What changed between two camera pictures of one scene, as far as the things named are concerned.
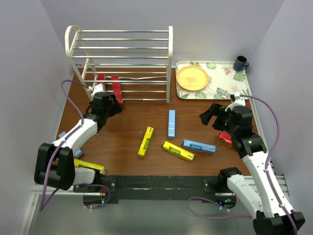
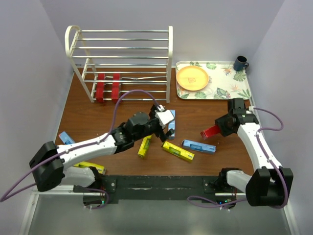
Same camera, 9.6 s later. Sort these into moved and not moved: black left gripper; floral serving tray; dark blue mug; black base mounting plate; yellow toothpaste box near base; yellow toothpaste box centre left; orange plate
Moved: black left gripper
Not moved: dark blue mug; floral serving tray; yellow toothpaste box centre left; yellow toothpaste box near base; black base mounting plate; orange plate
